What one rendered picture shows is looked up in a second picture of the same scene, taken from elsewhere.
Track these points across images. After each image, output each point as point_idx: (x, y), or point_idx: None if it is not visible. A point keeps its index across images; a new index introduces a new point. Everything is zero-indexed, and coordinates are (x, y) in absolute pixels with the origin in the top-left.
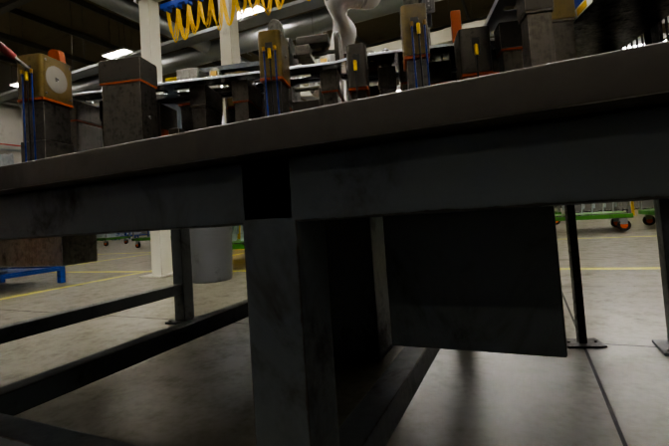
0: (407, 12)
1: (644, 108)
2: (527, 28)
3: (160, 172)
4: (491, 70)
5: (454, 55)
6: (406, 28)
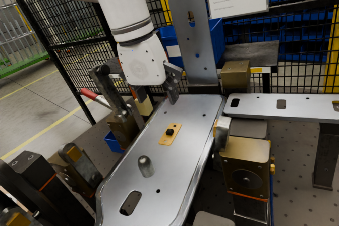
0: (269, 163)
1: None
2: (338, 143)
3: None
4: None
5: (184, 120)
6: (269, 177)
